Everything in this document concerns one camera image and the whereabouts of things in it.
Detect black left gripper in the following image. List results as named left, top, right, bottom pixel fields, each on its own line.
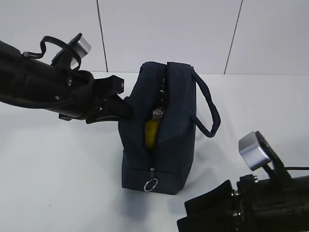
left=53, top=71, right=134, bottom=124

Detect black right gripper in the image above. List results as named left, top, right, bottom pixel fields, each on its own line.
left=177, top=174, right=309, bottom=232

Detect yellow lemon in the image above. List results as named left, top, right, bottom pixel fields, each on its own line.
left=144, top=119, right=159, bottom=149

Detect dark navy lunch bag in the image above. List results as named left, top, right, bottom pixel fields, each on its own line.
left=118, top=61, right=221, bottom=195

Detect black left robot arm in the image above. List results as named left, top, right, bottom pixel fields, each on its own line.
left=0, top=42, right=134, bottom=124

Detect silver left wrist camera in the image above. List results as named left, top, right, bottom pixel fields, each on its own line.
left=51, top=33, right=91, bottom=69

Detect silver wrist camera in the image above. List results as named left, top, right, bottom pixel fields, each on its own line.
left=51, top=33, right=91, bottom=69
left=238, top=130, right=292, bottom=187

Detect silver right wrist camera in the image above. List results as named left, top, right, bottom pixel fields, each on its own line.
left=238, top=130, right=292, bottom=187

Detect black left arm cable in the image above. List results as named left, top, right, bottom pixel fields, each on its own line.
left=23, top=36, right=70, bottom=59

